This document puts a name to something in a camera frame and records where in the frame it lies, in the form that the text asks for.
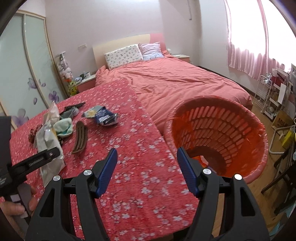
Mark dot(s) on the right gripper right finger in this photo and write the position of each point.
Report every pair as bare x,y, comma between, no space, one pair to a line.
242,218

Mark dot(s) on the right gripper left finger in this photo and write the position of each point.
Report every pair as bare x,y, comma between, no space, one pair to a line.
53,220

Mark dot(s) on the white paper bag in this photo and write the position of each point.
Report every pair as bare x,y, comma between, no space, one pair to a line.
46,138

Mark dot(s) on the mint green sock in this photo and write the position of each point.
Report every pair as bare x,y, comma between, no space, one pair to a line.
63,127

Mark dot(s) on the blue cracker snack wrapper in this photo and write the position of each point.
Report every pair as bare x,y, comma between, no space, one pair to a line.
101,115

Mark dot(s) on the person's left hand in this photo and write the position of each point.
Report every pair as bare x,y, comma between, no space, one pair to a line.
11,209

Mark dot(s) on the red plaid scrunchie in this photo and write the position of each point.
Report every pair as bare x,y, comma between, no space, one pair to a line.
32,133

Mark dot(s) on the dark wooden chair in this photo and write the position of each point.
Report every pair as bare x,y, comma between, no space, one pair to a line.
287,175

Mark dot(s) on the grey sock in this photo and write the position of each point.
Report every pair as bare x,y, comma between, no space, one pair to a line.
70,113

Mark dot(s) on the orange plastic laundry basket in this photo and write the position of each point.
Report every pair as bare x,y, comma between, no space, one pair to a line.
229,136

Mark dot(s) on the sliding wardrobe with flowers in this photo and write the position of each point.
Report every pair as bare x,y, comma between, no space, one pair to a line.
29,78

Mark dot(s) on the yellow bag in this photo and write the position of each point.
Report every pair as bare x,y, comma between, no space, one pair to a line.
288,139

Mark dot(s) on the red floral tablecloth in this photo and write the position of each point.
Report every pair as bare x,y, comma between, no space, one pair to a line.
125,185

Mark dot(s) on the black comb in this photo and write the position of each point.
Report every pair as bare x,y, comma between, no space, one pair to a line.
79,105

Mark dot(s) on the cardboard box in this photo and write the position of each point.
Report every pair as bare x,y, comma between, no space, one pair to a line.
282,119

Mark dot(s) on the plush toy column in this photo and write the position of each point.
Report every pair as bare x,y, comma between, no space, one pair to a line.
66,75

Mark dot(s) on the pink left nightstand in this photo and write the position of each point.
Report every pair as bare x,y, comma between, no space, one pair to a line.
87,83

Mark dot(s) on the pink nightstand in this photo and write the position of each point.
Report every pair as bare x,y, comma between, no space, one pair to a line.
182,57
87,83

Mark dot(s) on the cluttered desk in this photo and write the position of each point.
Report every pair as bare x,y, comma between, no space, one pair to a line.
281,96

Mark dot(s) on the beige pink headboard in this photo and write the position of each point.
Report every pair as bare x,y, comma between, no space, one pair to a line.
100,49

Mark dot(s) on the pink window curtain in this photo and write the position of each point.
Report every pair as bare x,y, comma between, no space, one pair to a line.
259,38

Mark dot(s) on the white floral pillow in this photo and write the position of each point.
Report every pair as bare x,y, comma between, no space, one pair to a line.
123,56

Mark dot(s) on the bed with coral duvet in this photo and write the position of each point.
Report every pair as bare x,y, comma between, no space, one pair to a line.
161,83

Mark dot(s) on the pink right nightstand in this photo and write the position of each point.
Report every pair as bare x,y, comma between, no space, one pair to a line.
182,57

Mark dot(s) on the pink striped pillow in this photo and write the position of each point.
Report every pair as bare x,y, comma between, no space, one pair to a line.
151,51

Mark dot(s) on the white wire rack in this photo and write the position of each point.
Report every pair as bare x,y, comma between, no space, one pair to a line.
261,97

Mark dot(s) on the wall power socket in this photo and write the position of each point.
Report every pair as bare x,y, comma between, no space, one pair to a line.
82,46

